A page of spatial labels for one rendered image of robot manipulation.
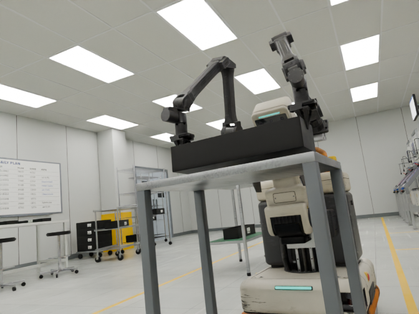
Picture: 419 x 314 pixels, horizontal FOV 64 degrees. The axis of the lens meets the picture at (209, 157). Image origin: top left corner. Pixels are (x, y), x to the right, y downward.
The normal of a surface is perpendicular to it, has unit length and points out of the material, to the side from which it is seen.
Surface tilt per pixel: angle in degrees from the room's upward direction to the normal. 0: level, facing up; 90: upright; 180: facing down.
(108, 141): 90
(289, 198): 98
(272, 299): 90
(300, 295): 90
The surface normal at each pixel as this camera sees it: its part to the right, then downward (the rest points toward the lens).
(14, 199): 0.89, -0.17
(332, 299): -0.51, -0.08
